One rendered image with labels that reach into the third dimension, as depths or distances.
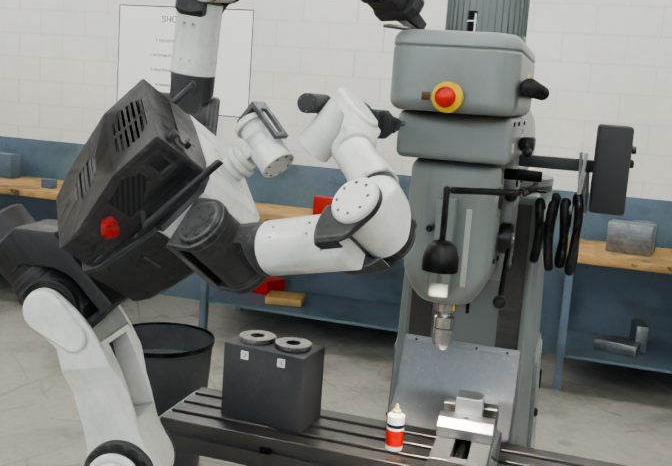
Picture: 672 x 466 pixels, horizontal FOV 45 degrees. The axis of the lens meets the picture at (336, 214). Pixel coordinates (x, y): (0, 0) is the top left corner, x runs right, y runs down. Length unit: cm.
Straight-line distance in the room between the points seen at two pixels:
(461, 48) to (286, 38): 487
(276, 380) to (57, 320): 61
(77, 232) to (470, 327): 120
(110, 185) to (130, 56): 565
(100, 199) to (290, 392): 78
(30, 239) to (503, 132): 95
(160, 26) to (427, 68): 539
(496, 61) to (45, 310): 97
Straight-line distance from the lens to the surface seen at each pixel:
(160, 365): 357
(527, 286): 224
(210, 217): 131
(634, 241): 554
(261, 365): 201
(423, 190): 177
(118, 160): 141
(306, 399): 201
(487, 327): 228
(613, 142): 202
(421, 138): 173
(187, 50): 167
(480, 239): 177
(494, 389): 226
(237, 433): 201
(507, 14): 202
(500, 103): 162
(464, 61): 162
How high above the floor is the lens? 175
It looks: 8 degrees down
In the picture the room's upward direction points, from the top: 4 degrees clockwise
